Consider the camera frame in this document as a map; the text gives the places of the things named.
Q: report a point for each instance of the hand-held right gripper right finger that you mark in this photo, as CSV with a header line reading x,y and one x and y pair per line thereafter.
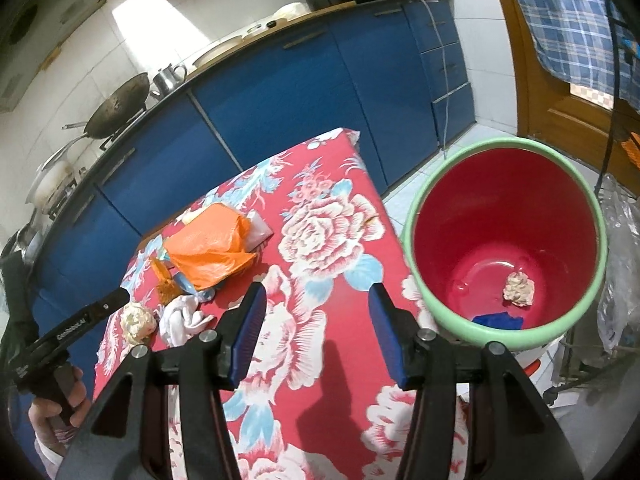
x,y
390,340

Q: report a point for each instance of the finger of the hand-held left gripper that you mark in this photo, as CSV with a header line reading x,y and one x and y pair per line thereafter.
x,y
107,303

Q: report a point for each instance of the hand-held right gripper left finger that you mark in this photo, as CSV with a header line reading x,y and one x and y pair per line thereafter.
x,y
250,330

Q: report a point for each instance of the paper ball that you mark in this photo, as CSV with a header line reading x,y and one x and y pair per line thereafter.
x,y
519,288
137,323

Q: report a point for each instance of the white tissue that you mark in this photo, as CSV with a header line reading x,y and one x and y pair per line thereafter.
x,y
182,317

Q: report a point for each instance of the orange plastic bag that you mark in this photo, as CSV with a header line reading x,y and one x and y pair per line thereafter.
x,y
210,245

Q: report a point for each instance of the white packet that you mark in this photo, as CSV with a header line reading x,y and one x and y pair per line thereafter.
x,y
261,230

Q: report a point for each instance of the red bucket with green rim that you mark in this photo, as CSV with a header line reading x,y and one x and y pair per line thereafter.
x,y
500,210

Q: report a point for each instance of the person's left hand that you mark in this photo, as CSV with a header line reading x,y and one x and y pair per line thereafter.
x,y
75,392

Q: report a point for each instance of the orange-brown wrapper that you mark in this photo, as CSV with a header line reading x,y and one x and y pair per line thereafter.
x,y
165,280

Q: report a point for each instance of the light blue wrapper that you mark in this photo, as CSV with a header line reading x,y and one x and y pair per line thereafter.
x,y
187,284

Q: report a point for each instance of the red floral tablecloth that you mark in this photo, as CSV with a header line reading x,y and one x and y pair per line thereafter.
x,y
310,270

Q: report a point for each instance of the blue scrap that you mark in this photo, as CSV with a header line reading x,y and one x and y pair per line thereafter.
x,y
497,321

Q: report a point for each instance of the white container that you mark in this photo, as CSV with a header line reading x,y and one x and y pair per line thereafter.
x,y
542,355

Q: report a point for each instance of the dark wok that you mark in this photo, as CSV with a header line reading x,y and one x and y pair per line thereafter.
x,y
117,107

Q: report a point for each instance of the blue kitchen cabinet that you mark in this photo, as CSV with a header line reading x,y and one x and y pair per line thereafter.
x,y
280,95

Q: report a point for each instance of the clear plastic bag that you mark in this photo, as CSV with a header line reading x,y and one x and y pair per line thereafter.
x,y
622,270

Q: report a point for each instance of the wooden door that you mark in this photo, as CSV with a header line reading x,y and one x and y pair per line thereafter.
x,y
550,115

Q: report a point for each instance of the range hood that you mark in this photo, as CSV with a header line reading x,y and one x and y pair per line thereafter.
x,y
35,20

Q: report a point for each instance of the plaid cloth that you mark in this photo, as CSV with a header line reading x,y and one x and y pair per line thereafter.
x,y
565,20

